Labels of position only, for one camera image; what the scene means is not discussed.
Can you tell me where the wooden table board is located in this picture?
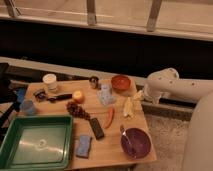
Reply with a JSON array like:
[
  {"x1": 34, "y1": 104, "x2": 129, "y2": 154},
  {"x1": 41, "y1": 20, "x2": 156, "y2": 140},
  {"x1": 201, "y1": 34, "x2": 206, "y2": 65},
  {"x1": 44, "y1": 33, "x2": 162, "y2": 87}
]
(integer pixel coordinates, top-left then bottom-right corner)
[{"x1": 17, "y1": 78, "x2": 158, "y2": 171}]

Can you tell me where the small metal cup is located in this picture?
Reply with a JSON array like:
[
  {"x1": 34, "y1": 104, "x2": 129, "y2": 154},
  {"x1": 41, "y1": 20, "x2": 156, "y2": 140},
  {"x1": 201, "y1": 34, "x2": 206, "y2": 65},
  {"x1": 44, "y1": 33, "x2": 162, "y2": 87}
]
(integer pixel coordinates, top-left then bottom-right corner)
[{"x1": 89, "y1": 76, "x2": 99, "y2": 89}]

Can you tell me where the black remote bar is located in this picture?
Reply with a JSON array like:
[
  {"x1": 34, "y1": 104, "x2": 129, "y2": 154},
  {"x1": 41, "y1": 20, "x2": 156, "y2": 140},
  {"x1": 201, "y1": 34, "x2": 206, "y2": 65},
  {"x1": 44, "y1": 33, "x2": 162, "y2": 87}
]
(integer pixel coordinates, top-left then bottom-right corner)
[{"x1": 89, "y1": 118, "x2": 104, "y2": 140}]

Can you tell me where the yellow apple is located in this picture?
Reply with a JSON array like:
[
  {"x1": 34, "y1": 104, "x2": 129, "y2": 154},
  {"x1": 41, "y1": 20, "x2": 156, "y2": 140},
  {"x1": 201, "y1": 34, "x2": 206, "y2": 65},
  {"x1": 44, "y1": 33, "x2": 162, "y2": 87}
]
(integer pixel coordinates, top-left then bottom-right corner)
[{"x1": 72, "y1": 90, "x2": 84, "y2": 103}]

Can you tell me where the dark grape bunch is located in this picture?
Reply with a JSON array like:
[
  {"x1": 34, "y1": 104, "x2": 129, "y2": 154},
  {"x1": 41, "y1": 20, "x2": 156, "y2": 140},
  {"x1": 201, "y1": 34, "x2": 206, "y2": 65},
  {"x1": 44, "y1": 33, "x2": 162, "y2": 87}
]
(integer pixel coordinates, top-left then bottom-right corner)
[{"x1": 66, "y1": 102, "x2": 90, "y2": 120}]

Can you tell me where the blue sponge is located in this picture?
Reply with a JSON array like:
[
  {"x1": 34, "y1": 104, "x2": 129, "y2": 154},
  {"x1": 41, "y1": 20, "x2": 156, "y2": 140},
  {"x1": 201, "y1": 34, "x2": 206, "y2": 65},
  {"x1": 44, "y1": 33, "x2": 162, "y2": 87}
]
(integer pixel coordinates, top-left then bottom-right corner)
[{"x1": 75, "y1": 135, "x2": 92, "y2": 158}]

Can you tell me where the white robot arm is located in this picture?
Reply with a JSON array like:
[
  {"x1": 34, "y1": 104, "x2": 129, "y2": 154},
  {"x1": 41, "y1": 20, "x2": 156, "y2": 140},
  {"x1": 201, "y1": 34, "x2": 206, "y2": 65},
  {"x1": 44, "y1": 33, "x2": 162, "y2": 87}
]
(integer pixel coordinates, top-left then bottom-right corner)
[{"x1": 143, "y1": 68, "x2": 213, "y2": 171}]

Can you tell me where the blue cup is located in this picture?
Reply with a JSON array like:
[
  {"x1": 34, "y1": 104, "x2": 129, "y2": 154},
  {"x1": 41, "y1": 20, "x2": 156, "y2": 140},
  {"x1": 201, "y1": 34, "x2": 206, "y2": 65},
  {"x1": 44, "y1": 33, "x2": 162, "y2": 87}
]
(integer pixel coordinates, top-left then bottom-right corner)
[{"x1": 20, "y1": 100, "x2": 36, "y2": 115}]

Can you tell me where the red-brown bowl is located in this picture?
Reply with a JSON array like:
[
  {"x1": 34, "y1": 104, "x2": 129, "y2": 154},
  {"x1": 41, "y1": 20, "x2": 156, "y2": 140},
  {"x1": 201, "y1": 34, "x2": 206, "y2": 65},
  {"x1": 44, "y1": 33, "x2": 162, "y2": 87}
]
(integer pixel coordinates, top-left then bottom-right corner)
[{"x1": 111, "y1": 75, "x2": 131, "y2": 91}]

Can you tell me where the white cup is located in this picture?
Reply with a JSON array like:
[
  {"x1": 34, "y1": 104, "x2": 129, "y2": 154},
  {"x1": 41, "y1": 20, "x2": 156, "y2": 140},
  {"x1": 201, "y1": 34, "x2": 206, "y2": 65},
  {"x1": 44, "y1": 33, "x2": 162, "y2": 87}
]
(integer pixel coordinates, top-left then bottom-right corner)
[{"x1": 42, "y1": 73, "x2": 57, "y2": 91}]

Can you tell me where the purple bowl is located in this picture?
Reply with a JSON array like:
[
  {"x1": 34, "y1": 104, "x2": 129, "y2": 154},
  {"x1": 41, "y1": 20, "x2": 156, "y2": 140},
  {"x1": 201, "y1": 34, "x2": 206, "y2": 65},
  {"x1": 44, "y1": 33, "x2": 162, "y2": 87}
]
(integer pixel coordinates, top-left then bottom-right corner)
[{"x1": 120, "y1": 128, "x2": 151, "y2": 159}]

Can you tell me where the yellow banana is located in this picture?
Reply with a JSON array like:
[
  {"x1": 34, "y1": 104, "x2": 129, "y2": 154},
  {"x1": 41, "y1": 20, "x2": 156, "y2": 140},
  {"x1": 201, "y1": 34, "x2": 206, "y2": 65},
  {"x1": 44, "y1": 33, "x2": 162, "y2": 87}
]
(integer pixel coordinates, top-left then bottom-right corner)
[{"x1": 123, "y1": 97, "x2": 134, "y2": 118}]

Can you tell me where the green plastic tray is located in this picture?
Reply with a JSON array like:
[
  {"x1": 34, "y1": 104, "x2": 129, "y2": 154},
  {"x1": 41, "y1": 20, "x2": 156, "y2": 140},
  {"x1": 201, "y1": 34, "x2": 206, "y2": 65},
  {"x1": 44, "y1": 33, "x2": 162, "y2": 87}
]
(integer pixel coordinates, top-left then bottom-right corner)
[{"x1": 0, "y1": 115, "x2": 73, "y2": 171}]

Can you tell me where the metal spoon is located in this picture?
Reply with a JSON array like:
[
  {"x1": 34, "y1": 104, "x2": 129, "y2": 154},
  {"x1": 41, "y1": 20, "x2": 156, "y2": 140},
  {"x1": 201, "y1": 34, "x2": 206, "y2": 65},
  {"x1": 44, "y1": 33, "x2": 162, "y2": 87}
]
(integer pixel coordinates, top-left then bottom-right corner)
[{"x1": 120, "y1": 125, "x2": 133, "y2": 149}]

